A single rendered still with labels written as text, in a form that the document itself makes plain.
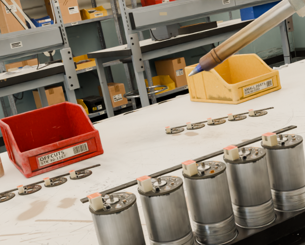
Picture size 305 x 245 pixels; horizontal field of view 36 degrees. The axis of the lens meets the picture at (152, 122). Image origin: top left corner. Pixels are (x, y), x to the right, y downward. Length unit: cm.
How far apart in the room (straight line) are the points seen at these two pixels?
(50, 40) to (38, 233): 230
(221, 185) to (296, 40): 646
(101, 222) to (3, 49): 238
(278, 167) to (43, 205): 25
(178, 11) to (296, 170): 277
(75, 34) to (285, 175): 473
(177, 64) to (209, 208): 478
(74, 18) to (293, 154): 430
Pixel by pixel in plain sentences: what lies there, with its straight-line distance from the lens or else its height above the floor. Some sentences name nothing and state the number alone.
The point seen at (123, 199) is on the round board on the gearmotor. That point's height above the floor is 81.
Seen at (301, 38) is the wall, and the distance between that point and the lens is 663.
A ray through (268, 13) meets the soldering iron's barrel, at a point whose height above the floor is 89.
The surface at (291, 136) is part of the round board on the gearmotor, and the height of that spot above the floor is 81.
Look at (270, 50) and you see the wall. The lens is 643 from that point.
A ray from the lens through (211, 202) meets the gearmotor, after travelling 26.
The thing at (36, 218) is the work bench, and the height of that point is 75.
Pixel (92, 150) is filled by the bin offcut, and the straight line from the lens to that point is 58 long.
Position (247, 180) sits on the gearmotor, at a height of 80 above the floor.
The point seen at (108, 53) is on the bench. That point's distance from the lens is 316.
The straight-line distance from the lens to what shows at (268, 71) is 78.
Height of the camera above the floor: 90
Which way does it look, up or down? 12 degrees down
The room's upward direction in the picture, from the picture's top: 12 degrees counter-clockwise
